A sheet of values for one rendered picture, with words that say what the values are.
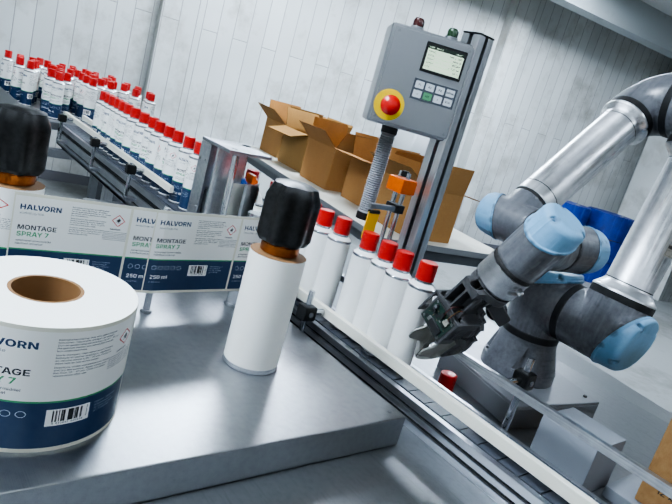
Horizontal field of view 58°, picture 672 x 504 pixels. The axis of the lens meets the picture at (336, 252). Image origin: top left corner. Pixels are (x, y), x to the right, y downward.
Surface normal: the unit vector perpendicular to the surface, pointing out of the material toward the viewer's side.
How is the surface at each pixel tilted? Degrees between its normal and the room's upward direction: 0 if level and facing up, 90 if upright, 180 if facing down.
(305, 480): 0
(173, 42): 90
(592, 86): 90
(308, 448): 90
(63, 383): 90
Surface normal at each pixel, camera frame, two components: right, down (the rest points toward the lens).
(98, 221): 0.51, 0.35
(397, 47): 0.05, 0.27
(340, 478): 0.27, -0.93
